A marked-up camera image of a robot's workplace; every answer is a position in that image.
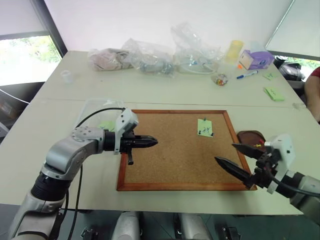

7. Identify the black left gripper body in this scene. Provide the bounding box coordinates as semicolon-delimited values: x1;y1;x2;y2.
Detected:
119;128;141;166

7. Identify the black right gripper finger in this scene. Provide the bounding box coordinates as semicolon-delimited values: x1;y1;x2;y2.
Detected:
214;156;255;189
231;142;266;160

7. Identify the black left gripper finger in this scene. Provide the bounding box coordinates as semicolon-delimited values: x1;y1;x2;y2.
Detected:
136;134;159;144
136;142;159;151

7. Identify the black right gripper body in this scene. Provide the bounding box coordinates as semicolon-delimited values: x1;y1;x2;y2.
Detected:
249;150;280;190

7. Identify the wood-framed cork board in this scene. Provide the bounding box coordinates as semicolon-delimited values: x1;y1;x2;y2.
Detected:
116;109;258;192

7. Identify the green sticky note with writing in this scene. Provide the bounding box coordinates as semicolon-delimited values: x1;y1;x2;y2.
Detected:
196;118;214;137

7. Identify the green sticky note pad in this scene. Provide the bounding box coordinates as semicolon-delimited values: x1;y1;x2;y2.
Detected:
263;86;286;102

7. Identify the clear tub of coloured pins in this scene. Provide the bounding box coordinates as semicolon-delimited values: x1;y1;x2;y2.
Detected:
210;72;230;87

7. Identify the brown wooden dish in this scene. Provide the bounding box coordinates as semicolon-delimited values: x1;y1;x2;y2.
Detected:
236;129;267;154

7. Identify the clear plastic container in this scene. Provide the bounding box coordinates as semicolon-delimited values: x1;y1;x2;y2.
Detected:
79;98;126;134

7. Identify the silver rounded robot leg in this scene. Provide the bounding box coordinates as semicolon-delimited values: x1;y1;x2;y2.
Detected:
113;211;141;240
179;213;210;240

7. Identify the blue white marker pen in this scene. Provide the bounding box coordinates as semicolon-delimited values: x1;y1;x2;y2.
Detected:
236;70;260;80

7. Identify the plastic bag with grey items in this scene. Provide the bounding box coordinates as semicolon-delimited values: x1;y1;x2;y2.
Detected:
121;37;176;77

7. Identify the person in red shirt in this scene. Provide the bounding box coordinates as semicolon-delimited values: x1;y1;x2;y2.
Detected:
304;65;320;124

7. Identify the plastic bag with pink cloth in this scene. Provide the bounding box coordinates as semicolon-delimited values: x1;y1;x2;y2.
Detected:
87;47;134;73

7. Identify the black office chair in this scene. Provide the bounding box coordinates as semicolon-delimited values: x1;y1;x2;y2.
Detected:
273;55;307;89

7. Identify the purple tissue box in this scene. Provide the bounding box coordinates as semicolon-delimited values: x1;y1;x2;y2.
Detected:
238;49;275;71

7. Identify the small clear plastic cup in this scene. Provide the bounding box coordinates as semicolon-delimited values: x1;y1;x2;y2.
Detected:
60;70;74;85

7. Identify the yellow translucent cup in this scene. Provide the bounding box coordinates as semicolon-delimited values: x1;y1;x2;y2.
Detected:
224;39;244;67

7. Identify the crumpled clear plastic bag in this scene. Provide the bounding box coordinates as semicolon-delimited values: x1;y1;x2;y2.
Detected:
170;22;224;75

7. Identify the grey whiteboard panel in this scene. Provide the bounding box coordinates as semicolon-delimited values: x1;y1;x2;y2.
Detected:
264;0;320;61

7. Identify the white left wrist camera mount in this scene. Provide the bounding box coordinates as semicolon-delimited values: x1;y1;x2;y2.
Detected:
113;107;140;155

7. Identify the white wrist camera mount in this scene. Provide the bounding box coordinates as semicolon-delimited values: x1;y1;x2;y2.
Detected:
113;107;140;155
264;133;297;195

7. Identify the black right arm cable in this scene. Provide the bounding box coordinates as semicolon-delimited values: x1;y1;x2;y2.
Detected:
266;171;320;197

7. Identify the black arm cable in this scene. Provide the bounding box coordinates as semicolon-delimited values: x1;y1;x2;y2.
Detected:
51;107;127;240
266;171;320;197

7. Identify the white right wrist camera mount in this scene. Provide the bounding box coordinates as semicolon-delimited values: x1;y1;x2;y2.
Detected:
264;133;297;195

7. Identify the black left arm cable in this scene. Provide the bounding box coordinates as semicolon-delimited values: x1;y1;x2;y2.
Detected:
51;107;127;240

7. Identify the window with dark frame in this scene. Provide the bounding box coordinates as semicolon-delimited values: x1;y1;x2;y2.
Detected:
0;0;69;88

